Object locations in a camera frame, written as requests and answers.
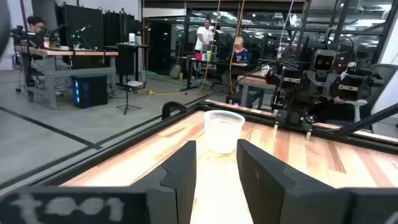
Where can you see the wooden table grey legs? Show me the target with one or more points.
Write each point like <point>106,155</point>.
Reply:
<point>255,81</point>

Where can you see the wooden workbench grey frame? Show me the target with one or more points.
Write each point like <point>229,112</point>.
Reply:
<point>62,53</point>

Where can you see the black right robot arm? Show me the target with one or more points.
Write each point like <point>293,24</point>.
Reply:
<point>295,116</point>

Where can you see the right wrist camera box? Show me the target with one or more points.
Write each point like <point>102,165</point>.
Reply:
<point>324,62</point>

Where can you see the black high table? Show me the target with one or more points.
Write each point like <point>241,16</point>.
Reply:
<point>132,45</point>

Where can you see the person's hand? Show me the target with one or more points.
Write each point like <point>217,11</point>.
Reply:
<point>338,100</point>

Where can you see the person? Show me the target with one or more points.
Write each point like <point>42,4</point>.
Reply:
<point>241,56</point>
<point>36,25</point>
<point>203,35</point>

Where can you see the black tripod stand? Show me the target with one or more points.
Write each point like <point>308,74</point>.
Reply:
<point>127,96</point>

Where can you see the clear plastic tub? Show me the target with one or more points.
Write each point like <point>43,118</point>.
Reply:
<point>224,133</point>

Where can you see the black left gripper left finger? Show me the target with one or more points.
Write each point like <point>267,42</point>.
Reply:
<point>180,174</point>

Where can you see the green cup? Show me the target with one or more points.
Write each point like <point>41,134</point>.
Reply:
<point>209,56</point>

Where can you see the black partition panel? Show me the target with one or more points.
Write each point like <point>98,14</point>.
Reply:
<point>84,21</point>
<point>121,31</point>

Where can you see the office chair white armrest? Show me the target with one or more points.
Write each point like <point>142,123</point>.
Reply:
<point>356,103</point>

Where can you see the red box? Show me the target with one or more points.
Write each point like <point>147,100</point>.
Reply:
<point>198,56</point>

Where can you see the black bench robot arm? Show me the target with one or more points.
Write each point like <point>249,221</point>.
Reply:
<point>21,35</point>

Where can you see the black computer tower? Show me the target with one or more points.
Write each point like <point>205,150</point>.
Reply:
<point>93,91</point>

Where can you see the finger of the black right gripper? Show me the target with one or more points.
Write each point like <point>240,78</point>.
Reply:
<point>311,90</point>
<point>333,88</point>

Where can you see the black table clamp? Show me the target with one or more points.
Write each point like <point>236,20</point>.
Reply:
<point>171,104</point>

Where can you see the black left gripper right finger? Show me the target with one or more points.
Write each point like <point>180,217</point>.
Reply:
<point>264,186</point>

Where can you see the white bottle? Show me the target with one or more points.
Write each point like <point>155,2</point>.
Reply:
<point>132,39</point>

